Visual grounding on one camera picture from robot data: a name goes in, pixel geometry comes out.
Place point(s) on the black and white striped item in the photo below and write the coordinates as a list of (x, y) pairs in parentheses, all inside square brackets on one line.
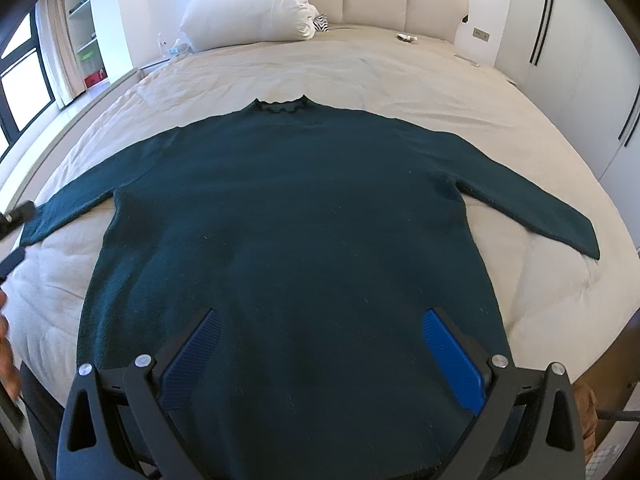
[(321, 23)]

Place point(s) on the white wardrobe with black handles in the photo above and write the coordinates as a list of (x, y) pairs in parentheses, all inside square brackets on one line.
[(575, 62)]

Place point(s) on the person's left hand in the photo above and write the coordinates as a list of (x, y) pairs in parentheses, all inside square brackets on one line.
[(9, 374)]

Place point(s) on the beige bed with duvet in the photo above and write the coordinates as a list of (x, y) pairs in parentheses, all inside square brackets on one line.
[(556, 304)]

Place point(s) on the black framed window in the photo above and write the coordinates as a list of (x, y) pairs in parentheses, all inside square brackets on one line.
[(25, 91)]

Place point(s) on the white wall shelf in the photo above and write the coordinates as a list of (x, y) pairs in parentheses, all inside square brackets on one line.
[(83, 39)]

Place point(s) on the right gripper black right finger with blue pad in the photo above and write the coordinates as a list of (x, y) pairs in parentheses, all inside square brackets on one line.
[(525, 422)]

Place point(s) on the white fluffy pillow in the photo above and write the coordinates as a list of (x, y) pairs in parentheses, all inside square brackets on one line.
[(211, 24)]

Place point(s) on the wall power socket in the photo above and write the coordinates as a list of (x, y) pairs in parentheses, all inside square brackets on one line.
[(481, 34)]

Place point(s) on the red box on shelf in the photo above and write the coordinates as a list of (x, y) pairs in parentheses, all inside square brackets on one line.
[(94, 78)]

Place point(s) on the beige curtain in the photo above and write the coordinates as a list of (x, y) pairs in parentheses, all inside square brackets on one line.
[(58, 55)]

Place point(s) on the small white item on bed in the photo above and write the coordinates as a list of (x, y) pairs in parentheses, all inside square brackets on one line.
[(408, 39)]

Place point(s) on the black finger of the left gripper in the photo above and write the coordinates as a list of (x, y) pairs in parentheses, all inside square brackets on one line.
[(9, 264), (16, 217)]

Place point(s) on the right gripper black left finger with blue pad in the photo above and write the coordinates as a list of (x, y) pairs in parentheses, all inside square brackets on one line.
[(116, 423)]

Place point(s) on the dark teal knit sweater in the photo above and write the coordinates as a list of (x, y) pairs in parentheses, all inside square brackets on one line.
[(320, 237)]

